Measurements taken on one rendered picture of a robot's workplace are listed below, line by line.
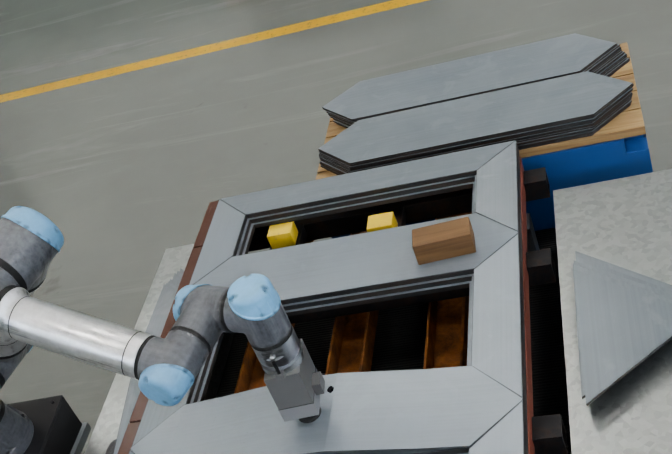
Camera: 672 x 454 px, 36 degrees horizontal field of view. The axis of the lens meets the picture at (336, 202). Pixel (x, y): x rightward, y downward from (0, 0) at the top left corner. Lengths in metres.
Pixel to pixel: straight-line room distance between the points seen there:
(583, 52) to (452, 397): 1.13
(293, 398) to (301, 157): 2.60
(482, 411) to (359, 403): 0.22
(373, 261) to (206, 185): 2.29
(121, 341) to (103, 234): 2.73
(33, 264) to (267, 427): 0.50
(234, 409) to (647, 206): 0.96
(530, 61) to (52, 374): 2.06
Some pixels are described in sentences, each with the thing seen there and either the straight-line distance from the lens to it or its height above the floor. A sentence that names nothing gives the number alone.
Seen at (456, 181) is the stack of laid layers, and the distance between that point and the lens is 2.32.
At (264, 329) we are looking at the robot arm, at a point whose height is 1.12.
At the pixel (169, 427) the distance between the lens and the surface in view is 2.01.
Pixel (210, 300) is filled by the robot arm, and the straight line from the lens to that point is 1.70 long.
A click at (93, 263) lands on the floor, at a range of 4.26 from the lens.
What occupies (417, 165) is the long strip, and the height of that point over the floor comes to 0.85.
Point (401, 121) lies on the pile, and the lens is 2.57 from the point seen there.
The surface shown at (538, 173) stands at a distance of 2.38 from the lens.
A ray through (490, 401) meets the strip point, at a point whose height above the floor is 0.85.
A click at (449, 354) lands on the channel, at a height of 0.68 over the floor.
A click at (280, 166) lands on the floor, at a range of 4.28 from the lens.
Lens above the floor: 2.14
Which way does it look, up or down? 33 degrees down
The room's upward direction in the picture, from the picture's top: 22 degrees counter-clockwise
